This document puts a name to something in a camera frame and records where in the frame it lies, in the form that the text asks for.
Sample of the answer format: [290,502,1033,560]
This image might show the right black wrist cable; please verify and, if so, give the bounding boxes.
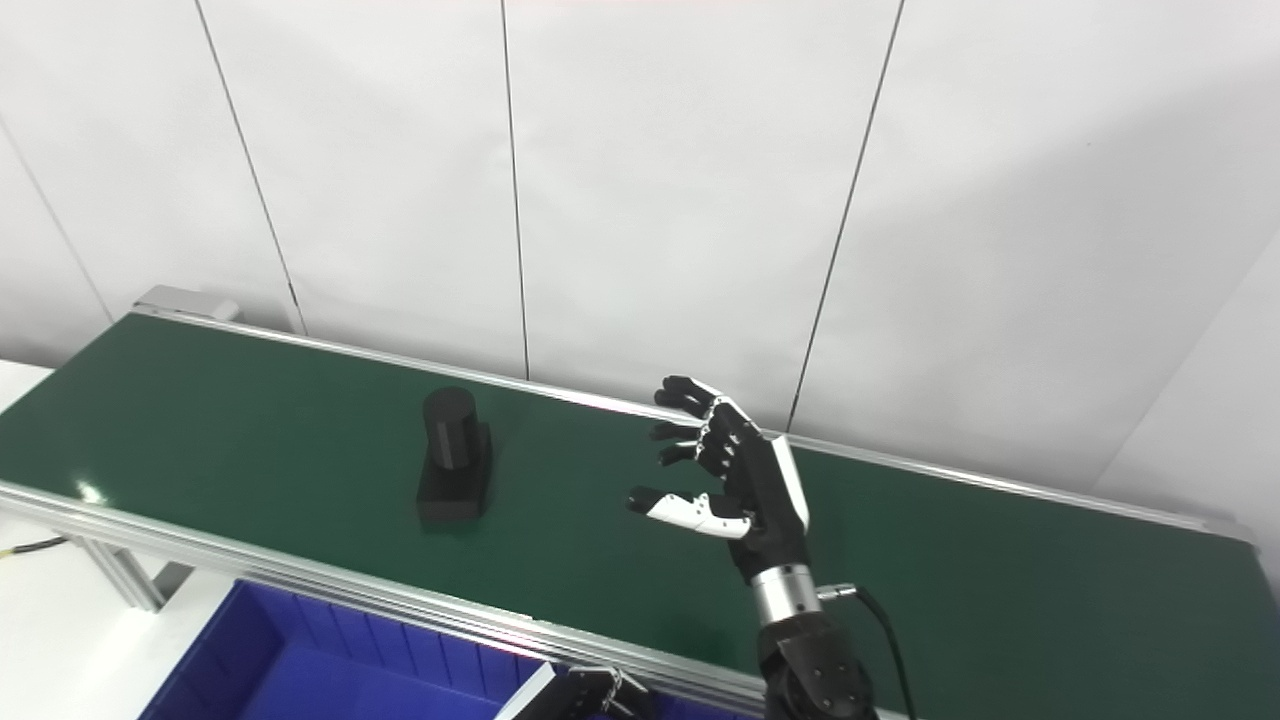
[818,582,919,720]

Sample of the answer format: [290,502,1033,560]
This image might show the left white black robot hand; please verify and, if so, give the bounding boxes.
[495,661,657,720]

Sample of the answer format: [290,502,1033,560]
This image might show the aluminium conveyor leg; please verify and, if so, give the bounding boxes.
[62,534,193,614]

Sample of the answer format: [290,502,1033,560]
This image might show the green conveyor belt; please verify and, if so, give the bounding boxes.
[0,312,1280,720]
[0,304,1280,720]

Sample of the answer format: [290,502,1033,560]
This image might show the black cylinder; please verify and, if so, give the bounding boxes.
[416,386,494,532]

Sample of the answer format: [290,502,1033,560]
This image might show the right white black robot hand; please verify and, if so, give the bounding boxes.
[627,376,811,584]

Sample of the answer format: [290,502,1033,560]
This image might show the grey conveyor end housing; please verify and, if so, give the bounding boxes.
[133,285,242,324]

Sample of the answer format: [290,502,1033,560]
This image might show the blue plastic bin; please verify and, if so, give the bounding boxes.
[140,577,561,720]

